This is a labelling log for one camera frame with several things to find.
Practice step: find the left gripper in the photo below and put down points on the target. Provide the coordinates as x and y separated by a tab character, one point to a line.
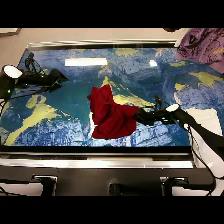
55	79

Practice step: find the red shirt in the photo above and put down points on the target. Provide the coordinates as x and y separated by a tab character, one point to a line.
111	116

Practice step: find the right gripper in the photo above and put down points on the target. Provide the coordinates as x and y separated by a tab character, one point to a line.
146	116

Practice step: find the purple printed garment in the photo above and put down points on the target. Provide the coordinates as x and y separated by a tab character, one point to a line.
203	46

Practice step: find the silver frame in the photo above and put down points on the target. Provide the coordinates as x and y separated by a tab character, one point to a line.
100	164

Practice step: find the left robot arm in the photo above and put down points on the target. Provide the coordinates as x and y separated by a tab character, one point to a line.
23	81

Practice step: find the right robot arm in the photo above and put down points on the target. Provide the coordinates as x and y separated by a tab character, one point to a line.
200	128

